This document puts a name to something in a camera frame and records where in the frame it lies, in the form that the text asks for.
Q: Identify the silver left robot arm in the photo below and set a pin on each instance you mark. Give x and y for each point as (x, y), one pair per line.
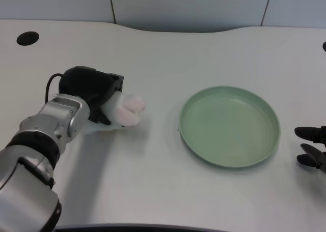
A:
(38, 150)

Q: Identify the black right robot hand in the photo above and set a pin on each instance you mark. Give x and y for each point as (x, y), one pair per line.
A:
(313, 148)

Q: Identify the white rabbit plush doll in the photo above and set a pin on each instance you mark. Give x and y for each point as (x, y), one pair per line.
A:
(124, 110)

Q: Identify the green round plate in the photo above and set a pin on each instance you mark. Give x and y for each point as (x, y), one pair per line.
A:
(229, 127)

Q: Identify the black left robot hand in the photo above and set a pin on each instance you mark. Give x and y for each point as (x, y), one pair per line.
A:
(89, 87)

